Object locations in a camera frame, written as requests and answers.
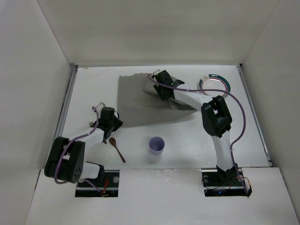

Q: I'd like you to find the brown wooden spoon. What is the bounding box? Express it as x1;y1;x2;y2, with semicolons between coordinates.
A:
109;137;126;163

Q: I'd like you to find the right aluminium table rail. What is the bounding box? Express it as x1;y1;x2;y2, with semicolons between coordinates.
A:
237;64;274;167

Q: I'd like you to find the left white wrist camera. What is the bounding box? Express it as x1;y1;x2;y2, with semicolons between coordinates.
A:
96;102;106;109

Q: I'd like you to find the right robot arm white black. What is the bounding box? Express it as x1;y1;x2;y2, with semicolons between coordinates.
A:
148;70;238;186

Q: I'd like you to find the left aluminium table rail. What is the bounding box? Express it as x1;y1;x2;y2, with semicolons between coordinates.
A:
45;63;78;169

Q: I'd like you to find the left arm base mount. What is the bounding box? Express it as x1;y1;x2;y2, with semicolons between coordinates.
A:
75;170;120;198

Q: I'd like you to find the grey cloth napkin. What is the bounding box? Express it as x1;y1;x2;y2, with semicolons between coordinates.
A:
117;73;197;128

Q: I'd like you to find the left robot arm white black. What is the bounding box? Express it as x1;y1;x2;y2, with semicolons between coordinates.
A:
44;107;123;184

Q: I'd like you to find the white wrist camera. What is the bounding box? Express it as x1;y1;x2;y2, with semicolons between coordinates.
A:
153;69;161;76
96;102;106;109

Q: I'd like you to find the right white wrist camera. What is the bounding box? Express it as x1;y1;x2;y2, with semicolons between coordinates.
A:
153;69;161;76

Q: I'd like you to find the aluminium table rail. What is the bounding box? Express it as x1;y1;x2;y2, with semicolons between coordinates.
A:
45;63;78;169
237;64;274;167

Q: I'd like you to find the white plate with green rim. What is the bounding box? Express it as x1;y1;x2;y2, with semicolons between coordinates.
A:
198;74;231;93

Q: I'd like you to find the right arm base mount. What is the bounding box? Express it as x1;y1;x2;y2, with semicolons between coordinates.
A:
201;168;252;197

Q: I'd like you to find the purple plastic cup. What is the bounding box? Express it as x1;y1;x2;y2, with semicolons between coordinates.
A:
149;137;165;156

